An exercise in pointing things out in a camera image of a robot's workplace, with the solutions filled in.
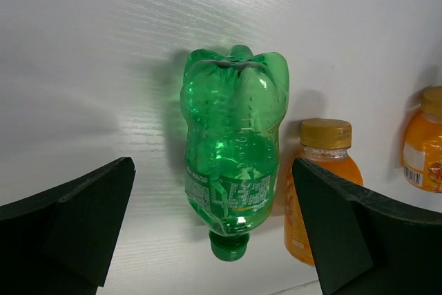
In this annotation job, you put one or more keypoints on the orange juice bottle printed label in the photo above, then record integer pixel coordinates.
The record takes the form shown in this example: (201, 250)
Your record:
(422, 143)

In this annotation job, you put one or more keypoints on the orange juice bottle gold cap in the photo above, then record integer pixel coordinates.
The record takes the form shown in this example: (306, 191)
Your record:
(325, 142)

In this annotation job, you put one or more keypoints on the green plastic soda bottle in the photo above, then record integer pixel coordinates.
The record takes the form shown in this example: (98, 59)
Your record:
(233, 106)

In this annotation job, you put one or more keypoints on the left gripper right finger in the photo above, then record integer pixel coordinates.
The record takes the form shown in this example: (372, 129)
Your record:
(364, 242)

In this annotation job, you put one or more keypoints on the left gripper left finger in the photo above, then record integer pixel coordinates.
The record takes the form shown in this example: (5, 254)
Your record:
(62, 240)

